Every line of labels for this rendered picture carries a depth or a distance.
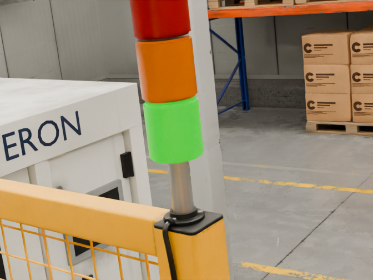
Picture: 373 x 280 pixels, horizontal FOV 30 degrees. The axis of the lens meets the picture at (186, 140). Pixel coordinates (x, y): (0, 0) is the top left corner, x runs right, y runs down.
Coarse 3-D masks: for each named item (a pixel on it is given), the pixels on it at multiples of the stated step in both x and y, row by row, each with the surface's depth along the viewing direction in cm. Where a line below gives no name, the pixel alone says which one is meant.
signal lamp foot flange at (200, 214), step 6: (198, 210) 66; (168, 216) 65; (174, 216) 64; (180, 216) 64; (186, 216) 64; (192, 216) 64; (198, 216) 64; (204, 216) 65; (180, 222) 63; (186, 222) 63; (192, 222) 63
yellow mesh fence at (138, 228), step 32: (0, 192) 80; (32, 192) 78; (64, 192) 77; (0, 224) 86; (32, 224) 78; (64, 224) 74; (96, 224) 71; (128, 224) 68; (160, 224) 64; (192, 224) 63; (128, 256) 73; (160, 256) 65; (192, 256) 62; (224, 256) 66
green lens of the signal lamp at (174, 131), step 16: (144, 112) 62; (160, 112) 60; (176, 112) 60; (192, 112) 61; (160, 128) 61; (176, 128) 60; (192, 128) 61; (160, 144) 61; (176, 144) 61; (192, 144) 61; (160, 160) 62; (176, 160) 61
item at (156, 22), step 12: (132, 0) 59; (144, 0) 58; (156, 0) 58; (168, 0) 58; (180, 0) 58; (132, 12) 59; (144, 12) 58; (156, 12) 58; (168, 12) 58; (180, 12) 59; (144, 24) 58; (156, 24) 58; (168, 24) 58; (180, 24) 59; (144, 36) 59; (156, 36) 58; (168, 36) 59
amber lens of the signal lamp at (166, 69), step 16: (144, 48) 59; (160, 48) 59; (176, 48) 59; (192, 48) 61; (144, 64) 60; (160, 64) 59; (176, 64) 59; (192, 64) 60; (144, 80) 60; (160, 80) 59; (176, 80) 59; (192, 80) 61; (144, 96) 61; (160, 96) 60; (176, 96) 60; (192, 96) 61
